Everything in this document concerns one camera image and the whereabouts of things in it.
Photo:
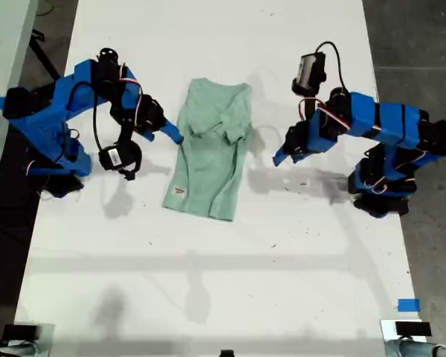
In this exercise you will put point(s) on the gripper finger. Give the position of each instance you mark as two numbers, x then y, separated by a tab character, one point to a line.
297	157
145	134
280	156
171	131

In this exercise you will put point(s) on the pale green T-shirt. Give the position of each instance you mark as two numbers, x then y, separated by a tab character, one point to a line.
204	167

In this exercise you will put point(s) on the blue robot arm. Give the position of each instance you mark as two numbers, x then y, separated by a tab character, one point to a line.
386	122
59	108

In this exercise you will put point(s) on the black stand leg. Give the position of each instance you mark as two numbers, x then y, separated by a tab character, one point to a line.
44	59

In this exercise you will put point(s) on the pale side table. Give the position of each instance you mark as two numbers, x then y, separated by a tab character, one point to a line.
3	37

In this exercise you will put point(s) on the small black block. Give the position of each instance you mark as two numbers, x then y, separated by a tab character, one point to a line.
226	354

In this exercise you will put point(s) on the small black box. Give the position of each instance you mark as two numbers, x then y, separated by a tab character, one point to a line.
412	329
20	331

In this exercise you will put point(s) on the pale grey clamp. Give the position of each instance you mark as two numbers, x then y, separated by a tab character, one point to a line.
15	351
412	350

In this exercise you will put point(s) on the black camera stalk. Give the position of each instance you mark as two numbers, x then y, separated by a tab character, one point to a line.
124	134
315	98

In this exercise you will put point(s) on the black camera box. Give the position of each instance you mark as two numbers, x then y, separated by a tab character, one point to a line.
113	158
308	70

